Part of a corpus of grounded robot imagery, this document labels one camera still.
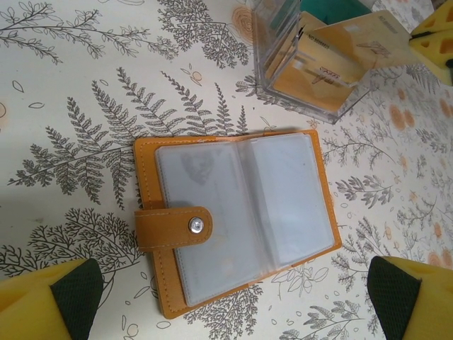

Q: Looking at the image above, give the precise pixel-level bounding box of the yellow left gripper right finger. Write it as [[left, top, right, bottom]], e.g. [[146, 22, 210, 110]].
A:
[[366, 254, 453, 340]]

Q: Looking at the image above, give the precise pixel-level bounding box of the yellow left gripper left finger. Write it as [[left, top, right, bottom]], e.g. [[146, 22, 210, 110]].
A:
[[0, 257, 105, 340]]

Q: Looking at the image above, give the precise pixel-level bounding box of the orange leather card holder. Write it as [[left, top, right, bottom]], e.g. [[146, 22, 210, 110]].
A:
[[133, 129, 343, 322]]

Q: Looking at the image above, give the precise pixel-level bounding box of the gold credit card stack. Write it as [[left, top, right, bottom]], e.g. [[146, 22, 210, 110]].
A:
[[263, 12, 358, 120]]

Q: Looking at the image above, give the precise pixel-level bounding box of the clear acrylic card box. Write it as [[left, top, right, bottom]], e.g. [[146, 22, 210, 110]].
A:
[[253, 0, 372, 125]]

